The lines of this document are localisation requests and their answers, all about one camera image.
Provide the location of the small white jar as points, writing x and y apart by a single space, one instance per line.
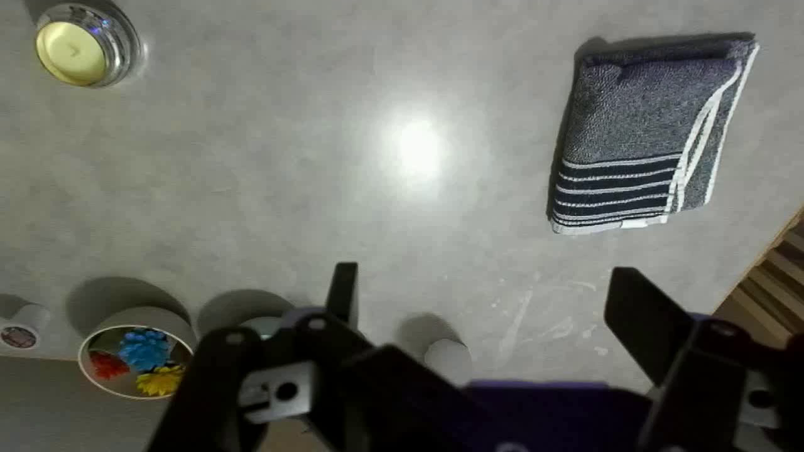
23 330

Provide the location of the yellow toy piece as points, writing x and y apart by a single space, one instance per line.
160 384

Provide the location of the red toy piece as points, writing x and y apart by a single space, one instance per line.
107 366

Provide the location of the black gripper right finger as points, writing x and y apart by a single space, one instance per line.
712 377

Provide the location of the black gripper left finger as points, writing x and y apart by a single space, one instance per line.
336 394

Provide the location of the blue toy piece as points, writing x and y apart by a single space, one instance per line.
144 348

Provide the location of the dark grey striped towel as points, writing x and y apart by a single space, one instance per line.
644 127

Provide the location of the candle in metal tin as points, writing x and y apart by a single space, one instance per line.
80 46

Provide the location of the grey bowl with colourful pieces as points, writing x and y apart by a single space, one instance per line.
147 323

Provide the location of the cardboard box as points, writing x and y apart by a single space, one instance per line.
776 286

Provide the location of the white paper towel roll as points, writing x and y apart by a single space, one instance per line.
446 356

